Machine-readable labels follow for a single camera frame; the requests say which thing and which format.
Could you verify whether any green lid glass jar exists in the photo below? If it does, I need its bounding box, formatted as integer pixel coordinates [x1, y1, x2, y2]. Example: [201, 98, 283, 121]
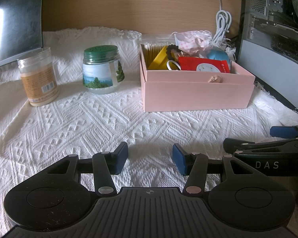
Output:
[82, 45, 125, 95]

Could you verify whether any white knitted cloth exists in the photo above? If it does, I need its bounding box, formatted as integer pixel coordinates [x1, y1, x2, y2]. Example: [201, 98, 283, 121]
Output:
[0, 26, 298, 238]

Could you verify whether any cotton swab bag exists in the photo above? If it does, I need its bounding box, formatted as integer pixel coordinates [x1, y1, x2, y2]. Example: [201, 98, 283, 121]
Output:
[142, 43, 165, 67]

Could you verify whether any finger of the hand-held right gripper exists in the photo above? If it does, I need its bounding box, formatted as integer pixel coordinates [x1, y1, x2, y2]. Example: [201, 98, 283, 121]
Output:
[223, 137, 298, 155]
[270, 123, 298, 139]

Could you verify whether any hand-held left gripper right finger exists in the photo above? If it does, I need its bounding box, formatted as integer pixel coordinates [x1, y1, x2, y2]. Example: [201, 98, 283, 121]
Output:
[172, 143, 254, 196]

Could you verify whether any black hair tie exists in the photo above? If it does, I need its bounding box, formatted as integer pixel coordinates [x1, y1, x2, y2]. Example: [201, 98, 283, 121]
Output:
[165, 44, 183, 61]

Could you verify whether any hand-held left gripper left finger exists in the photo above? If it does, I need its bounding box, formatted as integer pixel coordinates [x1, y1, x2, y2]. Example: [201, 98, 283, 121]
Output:
[47, 142, 129, 196]

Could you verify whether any black computer monitor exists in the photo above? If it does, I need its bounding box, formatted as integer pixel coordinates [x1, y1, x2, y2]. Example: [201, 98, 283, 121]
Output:
[0, 0, 45, 73]

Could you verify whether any pink cardboard box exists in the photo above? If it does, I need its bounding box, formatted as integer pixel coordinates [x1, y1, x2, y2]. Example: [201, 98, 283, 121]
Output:
[139, 43, 256, 113]

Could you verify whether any computer tower case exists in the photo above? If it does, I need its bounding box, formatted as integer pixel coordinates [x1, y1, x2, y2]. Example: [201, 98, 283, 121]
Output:
[236, 0, 298, 114]

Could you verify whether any white bundled cable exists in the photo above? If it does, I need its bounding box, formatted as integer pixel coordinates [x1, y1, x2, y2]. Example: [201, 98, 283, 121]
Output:
[207, 0, 232, 42]

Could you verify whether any yellow plastic bowl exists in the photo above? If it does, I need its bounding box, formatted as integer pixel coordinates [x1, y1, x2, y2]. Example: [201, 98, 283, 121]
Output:
[148, 47, 179, 70]

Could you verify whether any red foil packet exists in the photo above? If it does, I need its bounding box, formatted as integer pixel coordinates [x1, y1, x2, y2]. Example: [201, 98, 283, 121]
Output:
[177, 56, 231, 74]

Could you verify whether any blue white tissue pack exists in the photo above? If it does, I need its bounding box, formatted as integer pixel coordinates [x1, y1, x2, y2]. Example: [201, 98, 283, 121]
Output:
[207, 50, 231, 67]

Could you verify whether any beige plastic jar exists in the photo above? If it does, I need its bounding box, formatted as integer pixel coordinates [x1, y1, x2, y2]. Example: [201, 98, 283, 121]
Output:
[17, 47, 60, 107]

